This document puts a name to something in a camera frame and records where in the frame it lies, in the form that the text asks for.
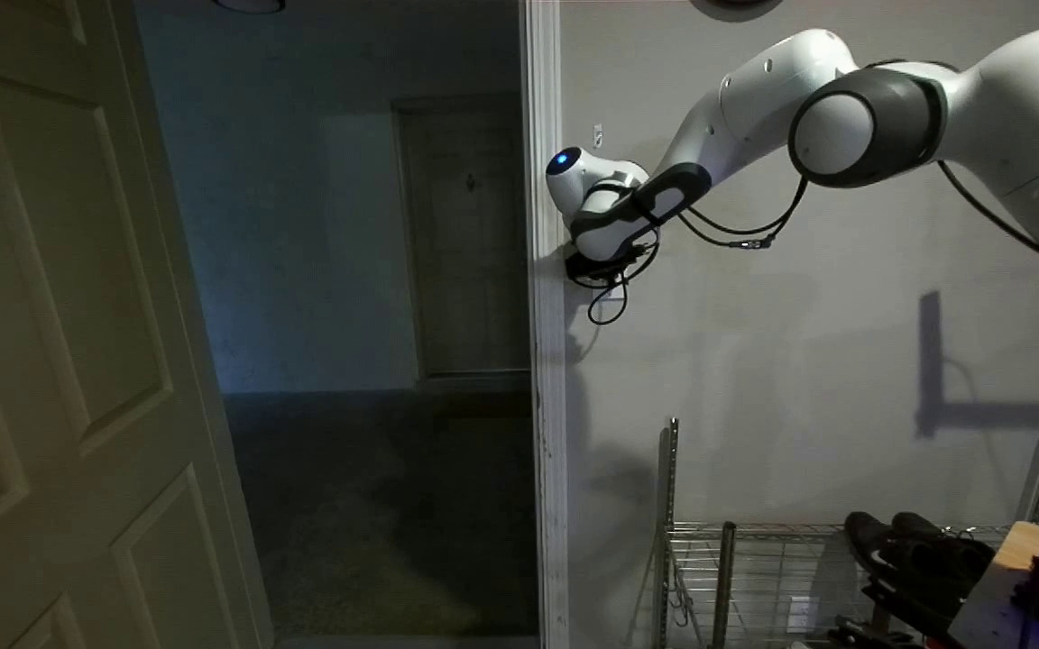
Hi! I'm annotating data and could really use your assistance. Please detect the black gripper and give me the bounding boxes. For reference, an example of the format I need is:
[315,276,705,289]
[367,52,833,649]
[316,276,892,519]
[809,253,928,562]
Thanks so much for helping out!
[563,223,662,292]

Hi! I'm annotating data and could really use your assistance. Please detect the brown closed door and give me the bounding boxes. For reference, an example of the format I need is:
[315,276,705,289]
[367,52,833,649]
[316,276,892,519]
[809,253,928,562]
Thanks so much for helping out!
[393,93,532,388]

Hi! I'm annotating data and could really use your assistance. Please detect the round ceiling detector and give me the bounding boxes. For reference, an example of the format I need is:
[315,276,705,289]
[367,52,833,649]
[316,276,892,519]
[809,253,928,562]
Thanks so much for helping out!
[690,0,785,26]

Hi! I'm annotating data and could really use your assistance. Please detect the black sneaker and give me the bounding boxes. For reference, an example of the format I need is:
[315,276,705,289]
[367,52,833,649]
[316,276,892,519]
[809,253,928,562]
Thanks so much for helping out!
[888,509,999,638]
[841,509,923,605]

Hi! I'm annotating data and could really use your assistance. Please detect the white panelled door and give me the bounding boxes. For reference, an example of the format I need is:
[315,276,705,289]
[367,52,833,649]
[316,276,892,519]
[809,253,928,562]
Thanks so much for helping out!
[0,0,278,649]

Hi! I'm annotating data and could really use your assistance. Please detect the white door frame trim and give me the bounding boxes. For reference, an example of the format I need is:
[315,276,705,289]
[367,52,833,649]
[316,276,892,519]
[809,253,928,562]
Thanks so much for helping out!
[517,0,575,649]

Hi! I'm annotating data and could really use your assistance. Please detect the black robot wrist cable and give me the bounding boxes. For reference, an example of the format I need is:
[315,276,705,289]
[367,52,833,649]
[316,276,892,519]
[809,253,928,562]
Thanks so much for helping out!
[586,164,814,330]

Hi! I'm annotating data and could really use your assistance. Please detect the metal wire shoe rack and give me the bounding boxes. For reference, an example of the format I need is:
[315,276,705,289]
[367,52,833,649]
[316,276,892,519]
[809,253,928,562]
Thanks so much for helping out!
[651,406,1039,649]

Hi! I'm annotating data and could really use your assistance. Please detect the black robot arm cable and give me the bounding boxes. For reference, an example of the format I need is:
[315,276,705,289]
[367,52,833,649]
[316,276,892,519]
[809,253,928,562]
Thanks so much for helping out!
[934,159,1039,276]

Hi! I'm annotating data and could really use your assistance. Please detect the wooden block with purple mount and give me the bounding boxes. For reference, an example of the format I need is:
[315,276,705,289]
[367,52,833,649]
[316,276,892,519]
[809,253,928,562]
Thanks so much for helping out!
[948,514,1039,649]

